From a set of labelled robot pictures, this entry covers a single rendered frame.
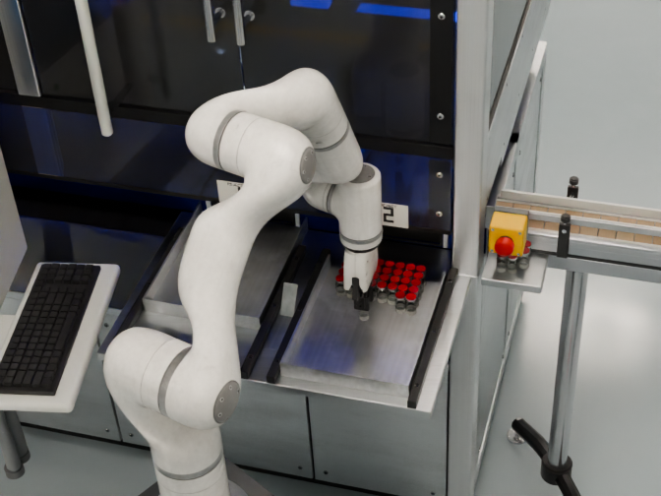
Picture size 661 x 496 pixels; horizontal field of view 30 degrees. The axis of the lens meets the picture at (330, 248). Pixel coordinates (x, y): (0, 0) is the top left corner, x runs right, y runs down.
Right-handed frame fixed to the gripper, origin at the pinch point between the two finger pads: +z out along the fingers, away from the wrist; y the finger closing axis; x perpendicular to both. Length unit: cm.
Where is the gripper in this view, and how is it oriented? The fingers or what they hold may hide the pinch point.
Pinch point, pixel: (363, 297)
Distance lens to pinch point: 252.5
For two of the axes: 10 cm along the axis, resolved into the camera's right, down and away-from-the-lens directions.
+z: 0.5, 7.7, 6.4
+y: -2.8, 6.3, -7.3
